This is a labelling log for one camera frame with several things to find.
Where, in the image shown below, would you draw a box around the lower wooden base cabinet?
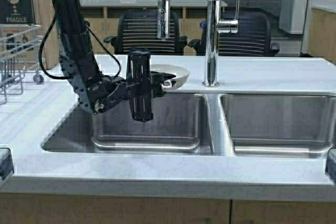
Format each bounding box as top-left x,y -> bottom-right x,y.
1,194 -> 335,223

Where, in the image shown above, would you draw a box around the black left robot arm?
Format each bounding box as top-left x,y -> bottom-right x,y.
51,0 -> 173,122

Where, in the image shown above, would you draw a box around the stainless double sink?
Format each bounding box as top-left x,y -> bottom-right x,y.
42,93 -> 335,158

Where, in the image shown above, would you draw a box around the black office chair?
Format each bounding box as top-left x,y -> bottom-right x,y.
103,9 -> 187,56
188,11 -> 280,57

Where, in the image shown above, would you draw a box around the right black office chair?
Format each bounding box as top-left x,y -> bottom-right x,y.
188,11 -> 280,57

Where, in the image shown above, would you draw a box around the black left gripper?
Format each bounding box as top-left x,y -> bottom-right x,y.
126,48 -> 176,123

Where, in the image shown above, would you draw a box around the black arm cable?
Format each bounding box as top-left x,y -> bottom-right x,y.
38,11 -> 122,80

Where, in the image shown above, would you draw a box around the left black office chair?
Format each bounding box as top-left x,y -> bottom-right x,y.
103,9 -> 187,56

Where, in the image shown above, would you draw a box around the chrome kitchen faucet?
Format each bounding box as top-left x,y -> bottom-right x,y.
156,0 -> 240,87

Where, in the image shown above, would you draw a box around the fragile cardboard box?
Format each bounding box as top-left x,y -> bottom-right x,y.
1,0 -> 54,66

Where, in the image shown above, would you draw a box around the wire dish rack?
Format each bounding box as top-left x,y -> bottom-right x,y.
1,24 -> 45,105

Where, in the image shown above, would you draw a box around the white cream frying pan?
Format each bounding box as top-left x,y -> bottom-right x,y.
151,64 -> 190,91

